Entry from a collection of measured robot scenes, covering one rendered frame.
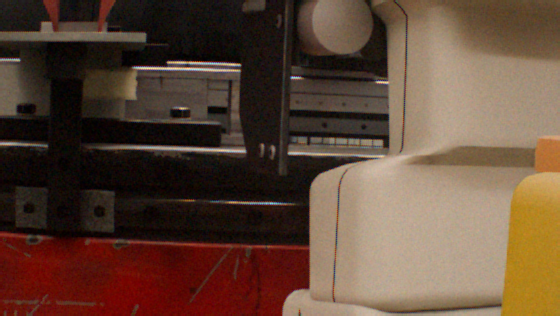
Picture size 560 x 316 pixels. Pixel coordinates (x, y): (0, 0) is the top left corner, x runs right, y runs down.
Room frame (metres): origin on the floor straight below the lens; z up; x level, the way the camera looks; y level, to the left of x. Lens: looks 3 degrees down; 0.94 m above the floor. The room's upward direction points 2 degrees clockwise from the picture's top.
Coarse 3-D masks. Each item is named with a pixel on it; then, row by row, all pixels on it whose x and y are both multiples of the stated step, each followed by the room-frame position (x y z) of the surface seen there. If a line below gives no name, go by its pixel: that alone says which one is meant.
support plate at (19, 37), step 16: (0, 32) 1.16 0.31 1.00; (16, 32) 1.16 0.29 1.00; (32, 32) 1.16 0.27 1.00; (48, 32) 1.17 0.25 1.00; (64, 32) 1.17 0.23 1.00; (80, 32) 1.17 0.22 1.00; (96, 32) 1.17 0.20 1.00; (112, 32) 1.18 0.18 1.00; (16, 48) 1.37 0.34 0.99; (32, 48) 1.37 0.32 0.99; (96, 48) 1.36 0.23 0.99; (112, 48) 1.36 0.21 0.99; (128, 48) 1.35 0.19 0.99
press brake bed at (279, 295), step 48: (0, 192) 1.29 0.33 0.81; (96, 192) 1.30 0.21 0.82; (144, 192) 1.32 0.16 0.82; (192, 192) 1.33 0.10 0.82; (240, 192) 1.34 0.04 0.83; (288, 192) 1.34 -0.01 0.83; (0, 240) 1.29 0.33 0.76; (48, 240) 1.30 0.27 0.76; (96, 240) 1.30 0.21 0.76; (144, 240) 1.31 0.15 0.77; (192, 240) 1.33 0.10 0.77; (240, 240) 1.34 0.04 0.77; (288, 240) 1.34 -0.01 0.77; (0, 288) 1.29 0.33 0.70; (48, 288) 1.30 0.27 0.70; (96, 288) 1.30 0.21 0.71; (144, 288) 1.31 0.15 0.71; (192, 288) 1.32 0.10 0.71; (240, 288) 1.33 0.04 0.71; (288, 288) 1.33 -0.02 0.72
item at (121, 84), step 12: (96, 72) 1.42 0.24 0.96; (108, 72) 1.42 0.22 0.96; (120, 72) 1.42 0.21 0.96; (132, 72) 1.42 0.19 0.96; (84, 84) 1.42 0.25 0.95; (96, 84) 1.42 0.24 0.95; (108, 84) 1.42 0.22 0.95; (120, 84) 1.42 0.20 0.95; (132, 84) 1.43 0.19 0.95; (84, 96) 1.42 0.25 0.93; (96, 96) 1.42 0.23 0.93; (108, 96) 1.42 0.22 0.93; (120, 96) 1.42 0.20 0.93; (132, 96) 1.43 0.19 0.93
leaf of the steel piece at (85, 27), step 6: (42, 24) 1.34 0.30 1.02; (48, 24) 1.34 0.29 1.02; (60, 24) 1.35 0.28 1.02; (66, 24) 1.35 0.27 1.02; (72, 24) 1.35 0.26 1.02; (78, 24) 1.35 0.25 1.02; (84, 24) 1.35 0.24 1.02; (90, 24) 1.35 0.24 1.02; (96, 24) 1.35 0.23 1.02; (42, 30) 1.34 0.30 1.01; (48, 30) 1.34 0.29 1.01; (60, 30) 1.35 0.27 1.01; (66, 30) 1.35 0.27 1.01; (72, 30) 1.35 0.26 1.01; (78, 30) 1.35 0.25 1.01; (84, 30) 1.35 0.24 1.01; (90, 30) 1.35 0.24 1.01; (96, 30) 1.35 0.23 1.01; (102, 30) 1.35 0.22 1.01
